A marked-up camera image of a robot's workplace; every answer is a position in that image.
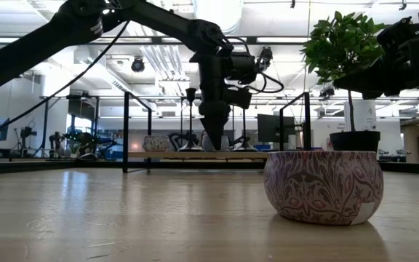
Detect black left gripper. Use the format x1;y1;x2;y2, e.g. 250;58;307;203
197;54;232;151

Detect white red speckled candle tin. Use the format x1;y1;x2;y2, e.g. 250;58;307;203
142;135;170;153

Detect wooden riser shelf black legs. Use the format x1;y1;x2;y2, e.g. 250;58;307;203
122;91;311;174

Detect black background monitor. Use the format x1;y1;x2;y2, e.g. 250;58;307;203
257;114;291;143

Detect green leafy small tree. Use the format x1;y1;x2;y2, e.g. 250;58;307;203
301;9;391;132

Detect black plant pot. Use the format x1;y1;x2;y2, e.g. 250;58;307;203
329;130;382;153

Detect black ceiling spotlight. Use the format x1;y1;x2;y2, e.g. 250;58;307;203
130;57;145;73
256;46;273;72

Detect blue screen monitor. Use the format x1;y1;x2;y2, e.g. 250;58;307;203
0;118;10;143

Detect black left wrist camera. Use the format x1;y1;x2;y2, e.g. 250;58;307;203
227;86;253;110

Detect black background rig frame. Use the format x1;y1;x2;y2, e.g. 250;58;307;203
40;94;101;158

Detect black metal rig frame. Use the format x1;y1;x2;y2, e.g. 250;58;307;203
0;159;419;176

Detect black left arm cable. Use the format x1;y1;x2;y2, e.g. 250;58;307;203
0;20;131;143

